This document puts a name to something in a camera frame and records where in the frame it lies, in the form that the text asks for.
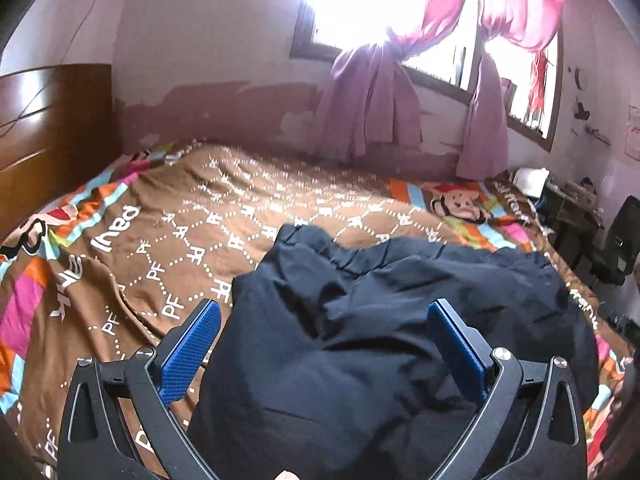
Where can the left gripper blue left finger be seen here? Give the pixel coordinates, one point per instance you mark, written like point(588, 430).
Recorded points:
point(182, 351)

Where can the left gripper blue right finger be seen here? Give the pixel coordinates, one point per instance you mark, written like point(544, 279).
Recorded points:
point(464, 351)

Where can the dark navy padded jacket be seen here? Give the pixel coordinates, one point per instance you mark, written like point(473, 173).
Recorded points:
point(325, 369)

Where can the black chair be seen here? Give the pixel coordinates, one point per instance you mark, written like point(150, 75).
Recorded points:
point(615, 260)

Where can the brown patterned bed cover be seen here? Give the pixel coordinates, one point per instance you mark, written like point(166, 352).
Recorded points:
point(114, 265)

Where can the cluttered bedside table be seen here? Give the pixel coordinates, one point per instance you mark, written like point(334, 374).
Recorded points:
point(570, 223)

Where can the white paper box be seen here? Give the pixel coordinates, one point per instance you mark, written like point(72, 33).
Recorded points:
point(531, 181)

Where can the wooden headboard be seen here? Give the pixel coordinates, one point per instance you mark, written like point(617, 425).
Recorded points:
point(57, 131)

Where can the pink curtain left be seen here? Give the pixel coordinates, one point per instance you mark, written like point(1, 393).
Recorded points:
point(369, 97)

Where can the window with dark frame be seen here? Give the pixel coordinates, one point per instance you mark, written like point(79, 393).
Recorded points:
point(530, 80)

